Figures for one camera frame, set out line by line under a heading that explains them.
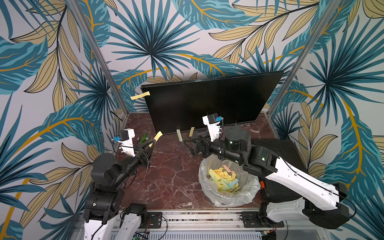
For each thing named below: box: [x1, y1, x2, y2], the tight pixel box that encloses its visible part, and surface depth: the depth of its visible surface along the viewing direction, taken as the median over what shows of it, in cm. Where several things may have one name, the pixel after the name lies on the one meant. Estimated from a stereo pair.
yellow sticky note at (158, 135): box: [153, 130, 163, 142], surface depth 59 cm
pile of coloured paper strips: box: [208, 164, 240, 193], surface depth 81 cm
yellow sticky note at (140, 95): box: [130, 91, 151, 101], surface depth 60 cm
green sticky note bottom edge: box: [176, 129, 183, 142], surface depth 87 cm
